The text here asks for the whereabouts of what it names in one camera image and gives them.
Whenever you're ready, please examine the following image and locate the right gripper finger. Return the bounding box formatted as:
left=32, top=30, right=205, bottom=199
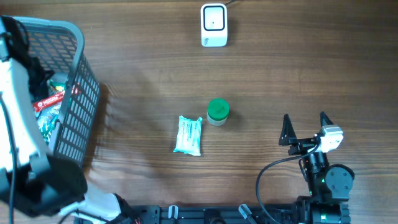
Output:
left=320, top=111, right=333, bottom=126
left=279, top=114, right=297, bottom=146

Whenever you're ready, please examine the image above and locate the green lid plastic jar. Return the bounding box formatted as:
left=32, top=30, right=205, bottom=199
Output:
left=207, top=98, right=230, bottom=126

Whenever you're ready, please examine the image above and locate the teal wet wipes pack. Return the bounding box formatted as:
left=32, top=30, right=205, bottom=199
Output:
left=174, top=116, right=203, bottom=156

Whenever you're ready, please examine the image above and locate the red Nescafe stick sachet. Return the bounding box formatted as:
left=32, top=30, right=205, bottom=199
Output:
left=32, top=90, right=66, bottom=113

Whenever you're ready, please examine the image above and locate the green gloves package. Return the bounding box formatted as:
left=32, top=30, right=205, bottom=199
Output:
left=35, top=80, right=66, bottom=144

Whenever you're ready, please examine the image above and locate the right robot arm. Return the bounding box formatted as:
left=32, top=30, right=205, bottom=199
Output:
left=279, top=112, right=354, bottom=223

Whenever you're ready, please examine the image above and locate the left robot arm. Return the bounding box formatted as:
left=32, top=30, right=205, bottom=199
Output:
left=1, top=15, right=139, bottom=223

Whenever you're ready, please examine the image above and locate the grey plastic mesh basket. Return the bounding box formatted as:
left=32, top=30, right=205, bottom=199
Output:
left=16, top=17, right=100, bottom=167

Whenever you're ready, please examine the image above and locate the black right camera cable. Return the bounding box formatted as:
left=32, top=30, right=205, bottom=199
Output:
left=255, top=143, right=321, bottom=224

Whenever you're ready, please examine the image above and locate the black camera cable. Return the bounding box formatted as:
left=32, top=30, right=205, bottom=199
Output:
left=0, top=96, right=18, bottom=224
left=255, top=143, right=321, bottom=224

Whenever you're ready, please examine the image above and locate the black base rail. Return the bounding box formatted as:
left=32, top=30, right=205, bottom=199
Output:
left=132, top=203, right=308, bottom=224

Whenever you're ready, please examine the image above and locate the black left camera cable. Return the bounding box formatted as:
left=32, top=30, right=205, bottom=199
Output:
left=0, top=96, right=18, bottom=224

